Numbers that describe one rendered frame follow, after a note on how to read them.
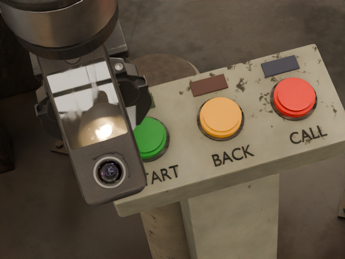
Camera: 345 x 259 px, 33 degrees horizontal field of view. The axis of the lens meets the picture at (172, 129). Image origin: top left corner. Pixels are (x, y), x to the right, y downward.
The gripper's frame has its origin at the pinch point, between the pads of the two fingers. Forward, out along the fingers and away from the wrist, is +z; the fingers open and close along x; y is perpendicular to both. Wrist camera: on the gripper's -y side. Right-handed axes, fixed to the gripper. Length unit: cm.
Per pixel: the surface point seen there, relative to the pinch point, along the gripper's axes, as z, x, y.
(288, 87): 0.3, -18.1, 0.9
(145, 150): 0.2, -3.1, -1.5
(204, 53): 84, -27, 53
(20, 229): 70, 25, 16
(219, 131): 0.3, -10.4, -1.6
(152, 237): 40.3, -1.6, -0.3
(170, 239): 38.1, -4.1, -1.8
